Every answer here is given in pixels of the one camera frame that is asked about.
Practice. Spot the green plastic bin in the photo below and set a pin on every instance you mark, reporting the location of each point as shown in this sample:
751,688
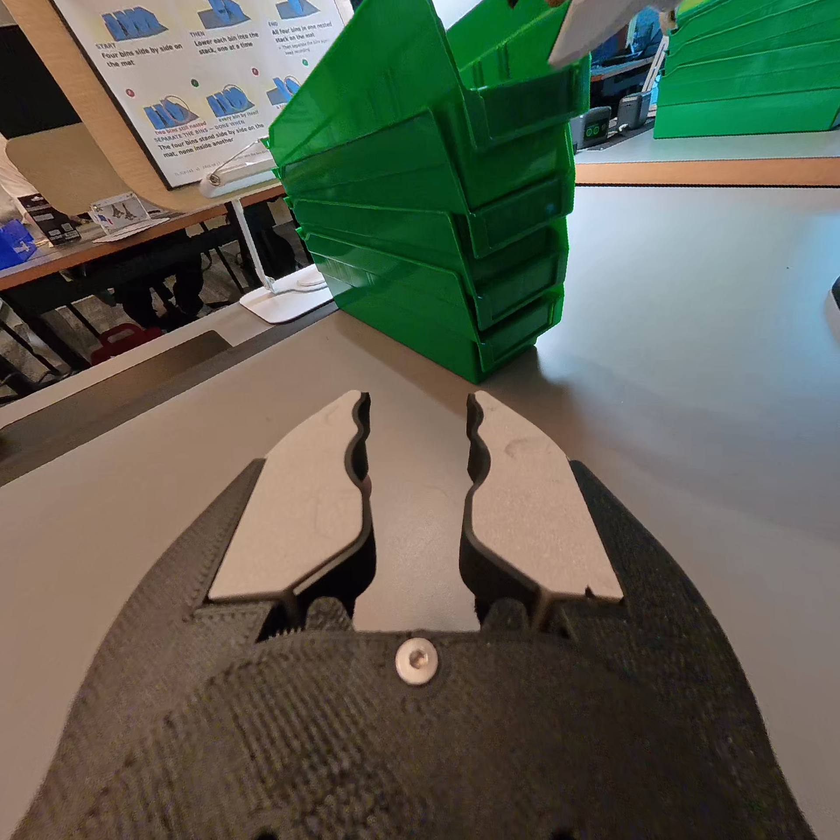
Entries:
367,85
518,292
518,341
525,216

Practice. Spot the clear page holder bar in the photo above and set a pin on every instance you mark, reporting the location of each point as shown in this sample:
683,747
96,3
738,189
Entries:
229,177

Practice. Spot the white instruction sheet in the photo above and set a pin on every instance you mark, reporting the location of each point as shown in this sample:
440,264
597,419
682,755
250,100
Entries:
197,65

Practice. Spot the white board stand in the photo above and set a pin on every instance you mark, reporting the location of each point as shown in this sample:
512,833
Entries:
289,302

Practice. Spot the wood-edged white table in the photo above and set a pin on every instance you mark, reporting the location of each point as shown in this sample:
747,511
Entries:
709,172

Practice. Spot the red bag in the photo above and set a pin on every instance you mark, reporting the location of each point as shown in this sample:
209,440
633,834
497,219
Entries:
124,341

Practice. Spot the blue plastic bin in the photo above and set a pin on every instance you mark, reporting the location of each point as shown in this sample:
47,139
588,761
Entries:
13,246

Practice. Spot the clear acrylic sign holder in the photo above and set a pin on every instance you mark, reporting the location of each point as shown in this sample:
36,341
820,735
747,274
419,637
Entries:
124,213

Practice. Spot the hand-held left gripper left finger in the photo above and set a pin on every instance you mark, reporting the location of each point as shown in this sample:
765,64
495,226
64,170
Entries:
295,525

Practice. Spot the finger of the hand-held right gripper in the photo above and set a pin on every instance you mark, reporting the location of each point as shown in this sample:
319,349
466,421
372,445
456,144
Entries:
604,26

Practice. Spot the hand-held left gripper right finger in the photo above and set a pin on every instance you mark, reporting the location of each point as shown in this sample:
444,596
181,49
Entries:
544,525

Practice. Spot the brown wooden table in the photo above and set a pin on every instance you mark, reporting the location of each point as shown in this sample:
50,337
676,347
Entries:
65,266

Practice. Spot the stack of green bins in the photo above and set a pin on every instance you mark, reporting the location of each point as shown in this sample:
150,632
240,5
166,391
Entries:
754,79

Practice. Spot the grey device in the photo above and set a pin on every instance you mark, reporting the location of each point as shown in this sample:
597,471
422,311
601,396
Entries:
590,131
633,108

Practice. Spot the black printed card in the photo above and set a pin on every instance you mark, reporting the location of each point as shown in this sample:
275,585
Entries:
49,220

